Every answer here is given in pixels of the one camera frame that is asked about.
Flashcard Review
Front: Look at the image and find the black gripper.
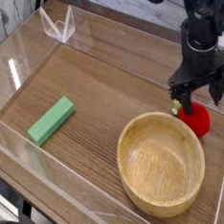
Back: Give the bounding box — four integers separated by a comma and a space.
168, 49, 224, 115

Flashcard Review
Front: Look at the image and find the red plush strawberry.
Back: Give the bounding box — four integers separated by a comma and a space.
171, 100, 211, 137

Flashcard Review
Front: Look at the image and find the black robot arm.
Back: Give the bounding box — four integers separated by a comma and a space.
168, 0, 224, 115

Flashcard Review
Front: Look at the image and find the wooden bowl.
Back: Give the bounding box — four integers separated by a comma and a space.
116, 112, 206, 218

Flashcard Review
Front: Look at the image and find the green rectangular block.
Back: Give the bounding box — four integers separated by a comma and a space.
27, 96, 76, 146

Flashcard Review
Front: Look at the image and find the black table leg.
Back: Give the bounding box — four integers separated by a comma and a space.
16, 195, 55, 224

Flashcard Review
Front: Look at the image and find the clear acrylic corner bracket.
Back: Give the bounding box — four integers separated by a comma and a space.
39, 6, 75, 43

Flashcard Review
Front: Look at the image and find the clear acrylic tray wall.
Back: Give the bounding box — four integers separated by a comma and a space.
0, 120, 151, 224

